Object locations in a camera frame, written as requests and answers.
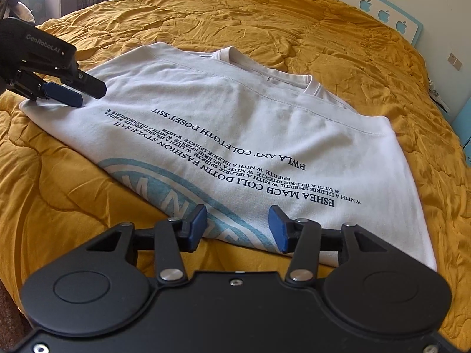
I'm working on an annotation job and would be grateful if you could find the yellow quilt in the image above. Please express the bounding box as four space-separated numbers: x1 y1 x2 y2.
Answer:
0 0 471 341

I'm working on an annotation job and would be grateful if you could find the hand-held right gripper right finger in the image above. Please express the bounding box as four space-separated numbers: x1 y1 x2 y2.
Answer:
268 205 403 287

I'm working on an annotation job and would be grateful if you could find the white and black object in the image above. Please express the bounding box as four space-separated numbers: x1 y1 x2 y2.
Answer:
428 76 450 114

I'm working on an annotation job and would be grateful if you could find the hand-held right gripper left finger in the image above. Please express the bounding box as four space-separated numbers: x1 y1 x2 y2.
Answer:
74 204 208 287

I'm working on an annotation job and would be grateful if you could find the white printed sweatshirt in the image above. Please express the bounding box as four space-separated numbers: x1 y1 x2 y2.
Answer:
19 41 438 271

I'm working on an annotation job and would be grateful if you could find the white headboard with blue cutouts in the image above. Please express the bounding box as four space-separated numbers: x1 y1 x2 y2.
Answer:
250 0 424 46

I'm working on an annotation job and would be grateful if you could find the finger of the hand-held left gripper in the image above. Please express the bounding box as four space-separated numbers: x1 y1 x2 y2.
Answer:
13 71 84 108
55 68 107 99

